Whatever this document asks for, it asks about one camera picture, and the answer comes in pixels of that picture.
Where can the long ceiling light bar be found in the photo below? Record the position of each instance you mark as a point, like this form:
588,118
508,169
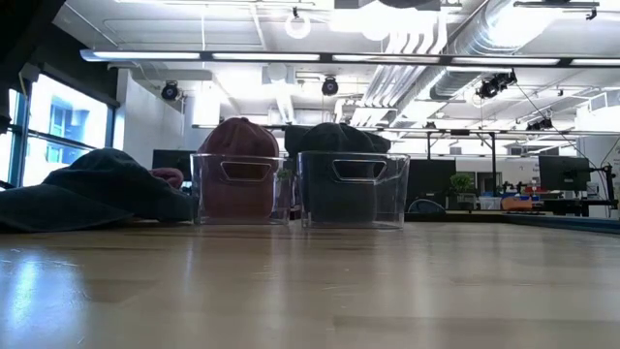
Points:
145,55

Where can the silver ventilation duct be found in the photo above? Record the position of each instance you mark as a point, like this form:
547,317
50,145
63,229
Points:
479,39

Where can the clear plastic bin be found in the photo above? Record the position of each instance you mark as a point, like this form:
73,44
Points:
394,203
286,208

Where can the dark office chair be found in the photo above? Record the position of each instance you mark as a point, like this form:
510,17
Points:
426,204

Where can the orange desk object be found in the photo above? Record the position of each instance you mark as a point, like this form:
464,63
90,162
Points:
516,203

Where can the small green plant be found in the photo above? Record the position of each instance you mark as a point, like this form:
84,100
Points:
286,173

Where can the black office monitor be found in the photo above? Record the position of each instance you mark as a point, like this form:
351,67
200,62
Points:
564,173
431,181
169,160

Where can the black metal rack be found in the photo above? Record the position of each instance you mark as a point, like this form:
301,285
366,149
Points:
493,160

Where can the black ceiling spotlight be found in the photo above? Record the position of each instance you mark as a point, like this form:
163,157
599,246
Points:
330,86
169,90
540,124
494,85

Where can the black ceiling track bar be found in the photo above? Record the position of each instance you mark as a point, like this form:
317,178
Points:
557,4

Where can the green office plant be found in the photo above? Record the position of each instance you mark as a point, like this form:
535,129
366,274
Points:
462,183

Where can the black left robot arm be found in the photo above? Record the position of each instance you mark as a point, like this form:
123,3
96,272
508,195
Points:
19,19

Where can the blue denim baseball cap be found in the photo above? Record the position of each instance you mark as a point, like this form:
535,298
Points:
339,140
97,194

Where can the white ceiling pipes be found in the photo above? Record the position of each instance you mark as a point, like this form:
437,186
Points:
407,48

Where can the maroon baseball cap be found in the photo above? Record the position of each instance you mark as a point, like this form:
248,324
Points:
239,140
169,177

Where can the large office window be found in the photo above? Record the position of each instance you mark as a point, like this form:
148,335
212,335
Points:
68,116

